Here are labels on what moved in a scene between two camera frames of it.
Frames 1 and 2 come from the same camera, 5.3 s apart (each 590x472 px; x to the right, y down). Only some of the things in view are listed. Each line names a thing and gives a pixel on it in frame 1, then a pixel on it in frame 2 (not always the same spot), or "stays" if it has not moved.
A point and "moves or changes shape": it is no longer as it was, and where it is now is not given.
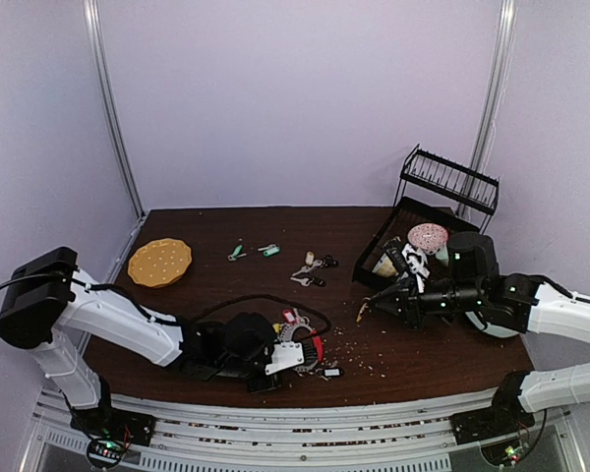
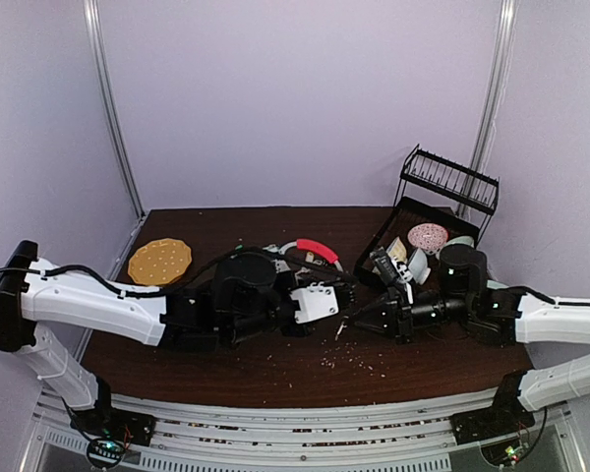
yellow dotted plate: [159, 263] stays
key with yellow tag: [365, 306] moves or changes shape
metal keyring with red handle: [285, 335] to [307, 245]
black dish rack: [432, 189] stays
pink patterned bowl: [429, 237] stays
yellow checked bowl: [386, 268] to [397, 250]
